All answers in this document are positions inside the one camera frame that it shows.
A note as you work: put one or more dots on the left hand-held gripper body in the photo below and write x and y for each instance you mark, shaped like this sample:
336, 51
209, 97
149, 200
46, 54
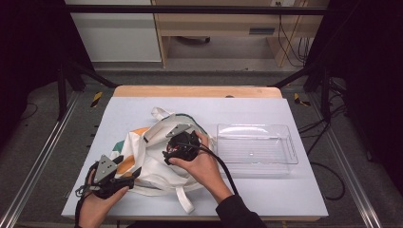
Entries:
106, 172

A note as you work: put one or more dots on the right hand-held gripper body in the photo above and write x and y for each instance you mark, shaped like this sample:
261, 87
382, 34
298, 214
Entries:
185, 147

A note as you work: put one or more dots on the white printed canvas tote bag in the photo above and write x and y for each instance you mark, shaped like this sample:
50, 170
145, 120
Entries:
152, 164

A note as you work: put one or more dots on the person's right hand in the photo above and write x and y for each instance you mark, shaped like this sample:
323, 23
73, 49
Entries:
202, 171

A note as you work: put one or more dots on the person's left hand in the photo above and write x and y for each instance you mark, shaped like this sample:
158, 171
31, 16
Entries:
95, 209

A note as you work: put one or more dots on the white table board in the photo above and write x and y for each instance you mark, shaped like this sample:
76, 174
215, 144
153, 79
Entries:
190, 107

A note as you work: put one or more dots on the wooden table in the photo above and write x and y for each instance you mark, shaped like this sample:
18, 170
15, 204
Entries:
196, 91

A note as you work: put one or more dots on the yellow clamp left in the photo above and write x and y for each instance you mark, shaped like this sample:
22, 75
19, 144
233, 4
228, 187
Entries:
96, 98

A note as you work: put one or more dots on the yellow clamp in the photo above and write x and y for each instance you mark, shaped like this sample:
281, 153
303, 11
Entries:
96, 98
299, 99

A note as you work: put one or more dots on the clear plastic tray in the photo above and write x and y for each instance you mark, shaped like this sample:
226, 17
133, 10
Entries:
258, 147

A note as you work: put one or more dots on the yellow clamp right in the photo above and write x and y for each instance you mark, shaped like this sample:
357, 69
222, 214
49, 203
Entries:
299, 99

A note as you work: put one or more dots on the white cabinet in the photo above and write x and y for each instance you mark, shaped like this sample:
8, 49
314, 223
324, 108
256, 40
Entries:
117, 34

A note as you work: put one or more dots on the light wooden desk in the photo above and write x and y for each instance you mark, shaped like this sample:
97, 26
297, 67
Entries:
218, 23

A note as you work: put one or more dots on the black curtain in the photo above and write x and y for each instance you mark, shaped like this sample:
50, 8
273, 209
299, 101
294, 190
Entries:
28, 57
370, 79

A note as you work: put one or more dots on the grey desk label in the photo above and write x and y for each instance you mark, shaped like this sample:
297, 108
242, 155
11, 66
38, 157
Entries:
262, 31

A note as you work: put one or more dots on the aluminium floor rail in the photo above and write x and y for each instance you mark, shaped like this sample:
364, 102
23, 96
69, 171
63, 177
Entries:
41, 155
345, 161

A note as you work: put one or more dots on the black frame stand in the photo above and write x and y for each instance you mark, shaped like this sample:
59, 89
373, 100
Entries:
316, 76
68, 79

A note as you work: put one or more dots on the black horizontal frame bar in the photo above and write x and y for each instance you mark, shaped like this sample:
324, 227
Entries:
190, 9

